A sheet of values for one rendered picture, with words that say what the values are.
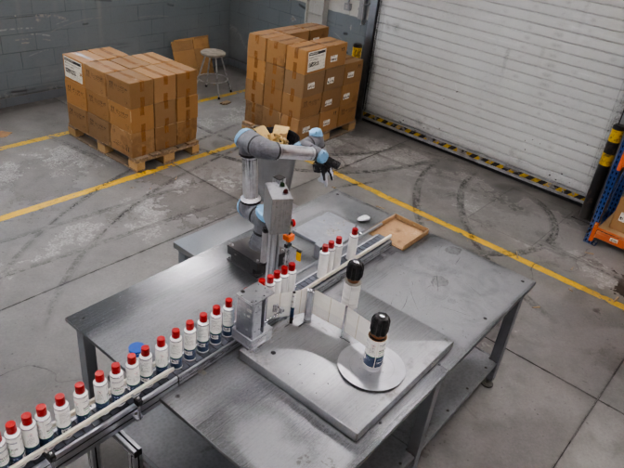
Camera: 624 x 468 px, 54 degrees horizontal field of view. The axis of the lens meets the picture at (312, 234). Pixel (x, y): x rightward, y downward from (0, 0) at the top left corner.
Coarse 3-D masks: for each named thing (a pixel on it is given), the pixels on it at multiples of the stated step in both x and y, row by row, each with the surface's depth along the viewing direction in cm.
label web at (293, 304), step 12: (276, 300) 284; (288, 300) 287; (300, 300) 290; (324, 300) 287; (276, 312) 288; (288, 312) 291; (300, 312) 295; (312, 312) 295; (324, 312) 290; (336, 312) 285; (348, 312) 280; (336, 324) 288
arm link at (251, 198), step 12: (240, 132) 318; (252, 132) 316; (240, 144) 317; (240, 156) 321; (252, 156) 319; (252, 168) 325; (252, 180) 329; (252, 192) 333; (240, 204) 340; (252, 204) 336
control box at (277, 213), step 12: (276, 192) 280; (288, 192) 281; (264, 204) 292; (276, 204) 276; (288, 204) 277; (264, 216) 293; (276, 216) 279; (288, 216) 281; (276, 228) 283; (288, 228) 284
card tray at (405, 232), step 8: (392, 216) 399; (400, 216) 400; (384, 224) 395; (392, 224) 396; (400, 224) 397; (408, 224) 398; (416, 224) 394; (376, 232) 385; (384, 232) 386; (392, 232) 387; (400, 232) 388; (408, 232) 389; (416, 232) 390; (424, 232) 385; (392, 240) 378; (400, 240) 379; (408, 240) 380; (416, 240) 380; (400, 248) 372
